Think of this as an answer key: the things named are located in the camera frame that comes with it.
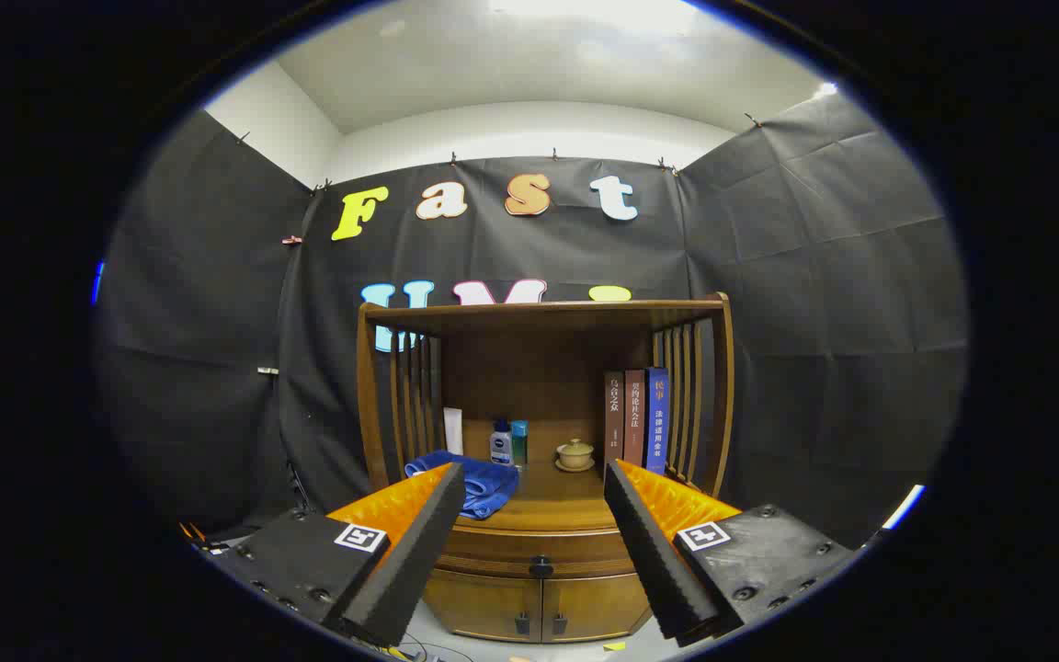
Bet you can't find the blue towel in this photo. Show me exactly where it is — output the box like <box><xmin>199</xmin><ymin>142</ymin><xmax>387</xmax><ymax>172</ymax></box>
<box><xmin>404</xmin><ymin>450</ymin><xmax>521</xmax><ymax>520</ymax></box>

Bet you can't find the blue book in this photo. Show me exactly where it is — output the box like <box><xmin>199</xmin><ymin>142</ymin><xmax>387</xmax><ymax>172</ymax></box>
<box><xmin>644</xmin><ymin>367</ymin><xmax>670</xmax><ymax>475</ymax></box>

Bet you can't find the brown wooden cabinet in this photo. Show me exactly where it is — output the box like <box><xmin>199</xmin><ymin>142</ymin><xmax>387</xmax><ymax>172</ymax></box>
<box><xmin>355</xmin><ymin>292</ymin><xmax>734</xmax><ymax>645</ymax></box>

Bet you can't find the reddish brown book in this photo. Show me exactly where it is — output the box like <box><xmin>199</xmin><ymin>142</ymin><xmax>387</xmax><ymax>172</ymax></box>
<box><xmin>624</xmin><ymin>370</ymin><xmax>648</xmax><ymax>468</ymax></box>

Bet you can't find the brown wooden drawer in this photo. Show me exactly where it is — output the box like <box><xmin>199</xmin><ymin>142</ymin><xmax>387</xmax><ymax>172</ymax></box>
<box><xmin>433</xmin><ymin>529</ymin><xmax>645</xmax><ymax>582</ymax></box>

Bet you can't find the wooden cabinet door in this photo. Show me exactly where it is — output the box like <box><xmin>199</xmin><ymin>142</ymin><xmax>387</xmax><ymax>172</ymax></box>
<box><xmin>424</xmin><ymin>570</ymin><xmax>544</xmax><ymax>642</ymax></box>
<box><xmin>543</xmin><ymin>572</ymin><xmax>652</xmax><ymax>642</ymax></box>

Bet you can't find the wooden countertop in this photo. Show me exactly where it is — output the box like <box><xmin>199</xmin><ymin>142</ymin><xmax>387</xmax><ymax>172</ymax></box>
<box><xmin>381</xmin><ymin>441</ymin><xmax>719</xmax><ymax>532</ymax></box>

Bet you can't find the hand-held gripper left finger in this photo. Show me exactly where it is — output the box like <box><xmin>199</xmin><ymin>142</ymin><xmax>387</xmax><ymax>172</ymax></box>
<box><xmin>201</xmin><ymin>462</ymin><xmax>466</xmax><ymax>648</ymax></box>

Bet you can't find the dark brown book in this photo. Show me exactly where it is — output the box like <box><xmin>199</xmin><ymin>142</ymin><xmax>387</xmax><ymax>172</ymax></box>
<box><xmin>604</xmin><ymin>371</ymin><xmax>627</xmax><ymax>479</ymax></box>

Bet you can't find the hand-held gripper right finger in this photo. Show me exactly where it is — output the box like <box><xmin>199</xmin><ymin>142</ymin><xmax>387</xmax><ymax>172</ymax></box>
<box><xmin>603</xmin><ymin>458</ymin><xmax>861</xmax><ymax>648</ymax></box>

